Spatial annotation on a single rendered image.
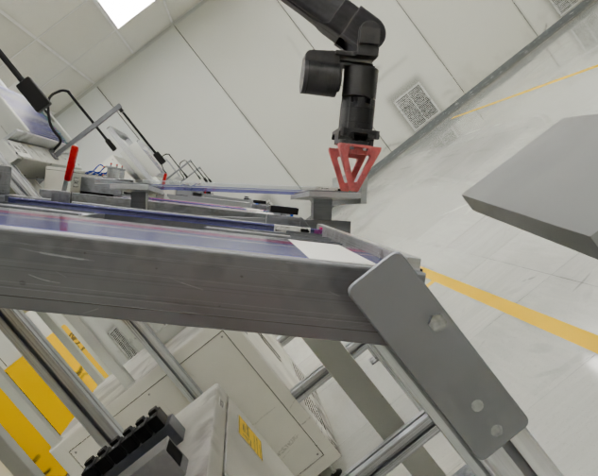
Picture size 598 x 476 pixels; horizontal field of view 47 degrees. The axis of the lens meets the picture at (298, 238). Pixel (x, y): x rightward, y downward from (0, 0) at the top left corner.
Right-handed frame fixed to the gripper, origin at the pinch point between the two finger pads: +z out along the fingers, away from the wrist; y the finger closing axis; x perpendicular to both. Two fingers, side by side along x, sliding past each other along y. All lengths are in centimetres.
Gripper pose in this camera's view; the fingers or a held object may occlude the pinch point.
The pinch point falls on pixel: (350, 186)
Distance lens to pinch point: 115.4
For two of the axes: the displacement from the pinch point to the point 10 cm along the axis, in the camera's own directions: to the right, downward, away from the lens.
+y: 0.8, 0.7, -9.9
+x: 9.9, 0.9, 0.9
